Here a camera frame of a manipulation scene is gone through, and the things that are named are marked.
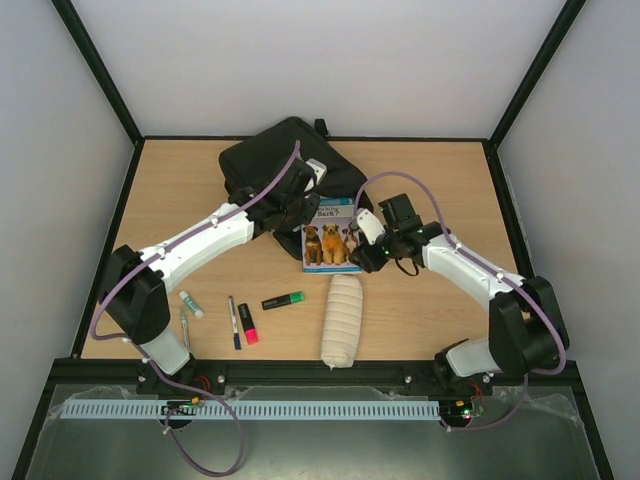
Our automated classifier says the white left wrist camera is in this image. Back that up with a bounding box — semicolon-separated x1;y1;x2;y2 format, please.
306;158;327;189

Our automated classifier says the dog picture book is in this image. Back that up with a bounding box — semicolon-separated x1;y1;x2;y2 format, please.
301;197;362;274

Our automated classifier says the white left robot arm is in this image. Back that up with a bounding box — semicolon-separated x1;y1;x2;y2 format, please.
94;157;327;376

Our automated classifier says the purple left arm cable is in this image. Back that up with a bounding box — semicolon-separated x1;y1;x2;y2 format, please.
89;140;303;476

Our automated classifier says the pink black highlighter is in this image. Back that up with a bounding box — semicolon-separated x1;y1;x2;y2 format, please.
238;303;259;345

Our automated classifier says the white green glue stick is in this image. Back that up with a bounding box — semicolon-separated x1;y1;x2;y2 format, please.
179;291;204;318

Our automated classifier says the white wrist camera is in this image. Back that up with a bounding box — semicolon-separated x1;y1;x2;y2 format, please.
306;158;327;189
354;208;386;245

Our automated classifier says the beige ribbed pencil case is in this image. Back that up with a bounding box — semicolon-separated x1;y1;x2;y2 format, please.
320;274;364;370

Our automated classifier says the light blue cable duct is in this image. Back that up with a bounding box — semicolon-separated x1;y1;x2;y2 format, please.
60;399;441;421

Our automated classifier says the blue white marker pen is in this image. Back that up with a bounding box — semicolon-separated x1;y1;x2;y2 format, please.
228;296;242;351

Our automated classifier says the green black highlighter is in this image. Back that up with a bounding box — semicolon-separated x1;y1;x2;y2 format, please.
261;291;305;310

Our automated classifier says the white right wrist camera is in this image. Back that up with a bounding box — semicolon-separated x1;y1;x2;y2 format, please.
354;208;386;245

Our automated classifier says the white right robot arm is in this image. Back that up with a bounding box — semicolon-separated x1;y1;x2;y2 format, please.
350;194;570;392

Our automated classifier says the black student backpack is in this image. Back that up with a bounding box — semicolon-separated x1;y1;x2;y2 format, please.
219;117;367;260

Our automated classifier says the black enclosure frame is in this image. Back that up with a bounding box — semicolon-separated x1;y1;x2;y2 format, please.
13;1;613;479

